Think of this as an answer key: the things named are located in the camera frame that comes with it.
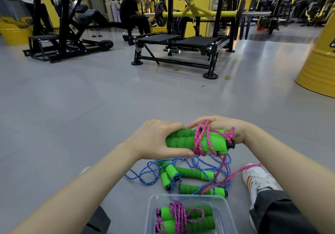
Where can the person's right hand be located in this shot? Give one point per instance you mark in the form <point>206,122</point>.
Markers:
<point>227,124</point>

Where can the person's left hand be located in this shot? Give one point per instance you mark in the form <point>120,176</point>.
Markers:
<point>151,142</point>

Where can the clear plastic box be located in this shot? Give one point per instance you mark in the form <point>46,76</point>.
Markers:
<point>225,215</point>

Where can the person's right forearm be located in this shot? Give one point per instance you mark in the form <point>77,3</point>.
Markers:
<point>288,168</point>

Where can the person's left forearm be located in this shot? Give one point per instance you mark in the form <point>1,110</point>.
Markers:
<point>78,189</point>

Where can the person's right white sneaker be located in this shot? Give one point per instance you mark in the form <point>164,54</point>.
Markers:
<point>257,179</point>

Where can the person's white sneaker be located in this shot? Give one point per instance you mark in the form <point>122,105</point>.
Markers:
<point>257,179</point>
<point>84,170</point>

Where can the person's left white sneaker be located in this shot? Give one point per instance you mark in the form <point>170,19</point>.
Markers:
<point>84,170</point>

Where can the person's left leg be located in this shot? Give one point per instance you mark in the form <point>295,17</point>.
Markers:
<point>100,220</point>

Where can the person's leg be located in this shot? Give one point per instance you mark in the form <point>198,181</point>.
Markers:
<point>280,213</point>
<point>100,220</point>

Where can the person's right leg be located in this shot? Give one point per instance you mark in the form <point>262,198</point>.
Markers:
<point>280,213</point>

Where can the black squat rack platform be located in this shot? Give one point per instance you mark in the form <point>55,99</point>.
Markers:
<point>199,41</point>

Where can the red object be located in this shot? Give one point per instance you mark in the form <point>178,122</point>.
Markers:
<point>261,26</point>

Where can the large yellow barrel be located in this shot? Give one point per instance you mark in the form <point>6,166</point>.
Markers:
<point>318,71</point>

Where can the yellow barbell bar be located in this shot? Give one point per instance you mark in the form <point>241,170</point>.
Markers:
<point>206,13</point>

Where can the small black push-up bar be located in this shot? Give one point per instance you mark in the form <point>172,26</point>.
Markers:
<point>93,33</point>
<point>99,32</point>

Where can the black weight plate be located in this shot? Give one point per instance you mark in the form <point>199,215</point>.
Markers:
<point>160,14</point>

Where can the black wheeled gym machine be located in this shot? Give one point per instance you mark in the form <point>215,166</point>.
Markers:
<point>65,46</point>

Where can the black yellow gym machine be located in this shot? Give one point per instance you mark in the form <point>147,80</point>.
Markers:
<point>314,12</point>

